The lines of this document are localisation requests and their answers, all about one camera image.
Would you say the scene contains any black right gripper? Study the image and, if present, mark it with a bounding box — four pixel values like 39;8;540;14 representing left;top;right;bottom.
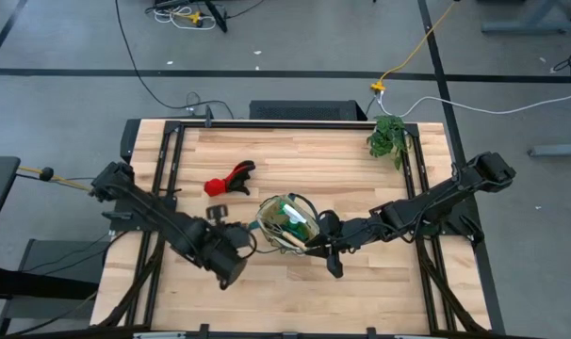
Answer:
305;210;374;280

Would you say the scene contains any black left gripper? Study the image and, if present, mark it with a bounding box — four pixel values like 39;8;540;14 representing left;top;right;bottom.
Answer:
208;219;262;253

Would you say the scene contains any beige green gardening bag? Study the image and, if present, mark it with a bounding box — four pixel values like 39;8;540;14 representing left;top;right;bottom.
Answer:
247;192;322;256

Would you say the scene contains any wooden handled hand rake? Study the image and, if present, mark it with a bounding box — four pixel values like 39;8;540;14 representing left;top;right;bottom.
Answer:
265;223;310;251

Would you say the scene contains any green spray bottle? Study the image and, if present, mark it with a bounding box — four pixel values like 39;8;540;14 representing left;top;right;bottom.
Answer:
281;202;316;239

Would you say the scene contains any red black gardening glove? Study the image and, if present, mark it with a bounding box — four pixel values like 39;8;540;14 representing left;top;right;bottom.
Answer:
203;159;257;198

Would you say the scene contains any green artificial plant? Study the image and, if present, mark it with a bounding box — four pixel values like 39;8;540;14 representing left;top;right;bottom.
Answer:
366;115;412;170

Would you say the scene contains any black computer case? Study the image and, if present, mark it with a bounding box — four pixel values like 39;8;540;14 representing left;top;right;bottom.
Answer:
248;99;369;121

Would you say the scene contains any black stand leg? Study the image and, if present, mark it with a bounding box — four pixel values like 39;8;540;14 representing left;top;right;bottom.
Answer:
203;0;230;34

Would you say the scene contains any grey table foot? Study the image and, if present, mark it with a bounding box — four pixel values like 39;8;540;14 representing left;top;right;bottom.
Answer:
527;143;571;159

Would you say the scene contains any black aluminium table frame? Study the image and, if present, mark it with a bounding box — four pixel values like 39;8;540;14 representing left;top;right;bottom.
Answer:
96;120;492;339

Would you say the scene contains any long black floor cable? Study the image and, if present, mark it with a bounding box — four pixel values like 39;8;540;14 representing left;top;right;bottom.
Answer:
113;0;236;120

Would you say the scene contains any yellow extension cable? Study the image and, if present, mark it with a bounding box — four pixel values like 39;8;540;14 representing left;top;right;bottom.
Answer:
369;0;461;93

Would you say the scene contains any yellow cord with black knob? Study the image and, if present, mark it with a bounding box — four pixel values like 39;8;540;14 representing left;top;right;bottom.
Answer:
16;165;98;194

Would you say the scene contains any white coiled cable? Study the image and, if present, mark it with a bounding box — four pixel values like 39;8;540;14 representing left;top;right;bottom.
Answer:
152;4;219;32

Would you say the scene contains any white floor cable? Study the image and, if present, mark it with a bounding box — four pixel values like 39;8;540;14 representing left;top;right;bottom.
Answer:
375;89;571;118

